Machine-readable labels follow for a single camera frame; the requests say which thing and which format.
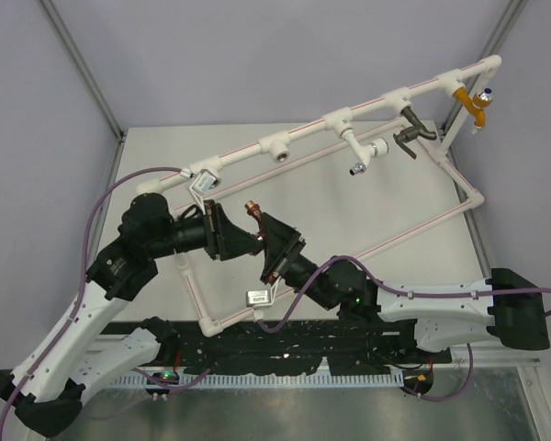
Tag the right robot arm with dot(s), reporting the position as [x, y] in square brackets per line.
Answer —
[503, 306]

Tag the grey aluminium frame post left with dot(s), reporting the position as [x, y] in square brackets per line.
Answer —
[73, 52]

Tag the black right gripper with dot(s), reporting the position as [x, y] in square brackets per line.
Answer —
[279, 237]

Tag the brown red water faucet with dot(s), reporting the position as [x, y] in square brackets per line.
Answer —
[254, 211]

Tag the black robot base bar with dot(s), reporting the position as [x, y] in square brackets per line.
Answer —
[349, 348]

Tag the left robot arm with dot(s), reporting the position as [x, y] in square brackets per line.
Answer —
[51, 387]

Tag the white PVC pipe frame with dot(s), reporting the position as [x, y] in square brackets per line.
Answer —
[472, 78]

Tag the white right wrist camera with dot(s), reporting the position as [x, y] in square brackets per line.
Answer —
[259, 301]

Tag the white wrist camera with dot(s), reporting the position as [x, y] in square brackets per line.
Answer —
[200, 183]
[259, 301]

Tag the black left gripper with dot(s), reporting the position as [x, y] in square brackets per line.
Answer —
[224, 239]

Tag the white slotted cable duct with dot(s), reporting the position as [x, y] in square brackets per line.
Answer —
[320, 379]

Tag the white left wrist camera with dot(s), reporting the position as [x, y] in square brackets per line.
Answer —
[200, 183]

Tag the white water faucet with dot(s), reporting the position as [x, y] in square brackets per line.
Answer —
[364, 152]

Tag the dark grey lever faucet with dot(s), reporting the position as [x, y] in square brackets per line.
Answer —
[416, 130]

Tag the orange yellow water faucet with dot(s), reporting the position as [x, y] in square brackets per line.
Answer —
[475, 105]

